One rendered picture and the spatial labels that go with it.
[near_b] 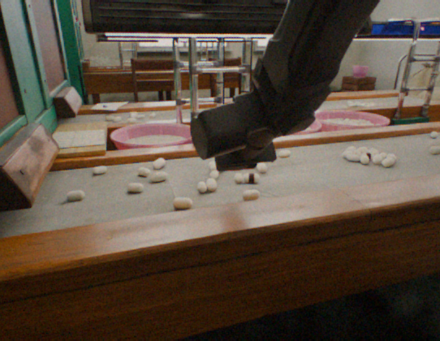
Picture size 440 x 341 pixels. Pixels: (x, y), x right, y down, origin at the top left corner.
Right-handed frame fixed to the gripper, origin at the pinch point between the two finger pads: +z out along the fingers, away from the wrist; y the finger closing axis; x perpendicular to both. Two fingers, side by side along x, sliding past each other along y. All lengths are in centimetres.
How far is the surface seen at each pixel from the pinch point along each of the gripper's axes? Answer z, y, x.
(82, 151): 25.2, 28.5, -15.3
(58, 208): 9.8, 31.4, 2.2
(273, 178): 10.2, -13.4, 1.2
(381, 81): 385, -473, -262
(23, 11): 24, 40, -56
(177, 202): 2.9, 10.5, 5.5
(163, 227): -5.0, 14.3, 10.8
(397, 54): 336, -474, -285
